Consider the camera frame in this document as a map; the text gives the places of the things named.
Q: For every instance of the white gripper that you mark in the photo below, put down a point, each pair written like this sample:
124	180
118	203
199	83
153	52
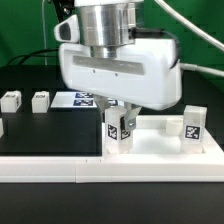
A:
146	73

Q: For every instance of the white square table top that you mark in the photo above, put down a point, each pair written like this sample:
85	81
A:
162	135

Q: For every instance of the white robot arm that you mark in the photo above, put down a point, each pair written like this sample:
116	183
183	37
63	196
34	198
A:
107	52

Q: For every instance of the white sheet with AprilTags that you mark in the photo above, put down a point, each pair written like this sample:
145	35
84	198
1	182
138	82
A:
73	100

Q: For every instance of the white part at left edge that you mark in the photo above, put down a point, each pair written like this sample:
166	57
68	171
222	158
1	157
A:
1	128

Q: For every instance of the white U-shaped obstacle fence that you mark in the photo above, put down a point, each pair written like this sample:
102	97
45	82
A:
113	168

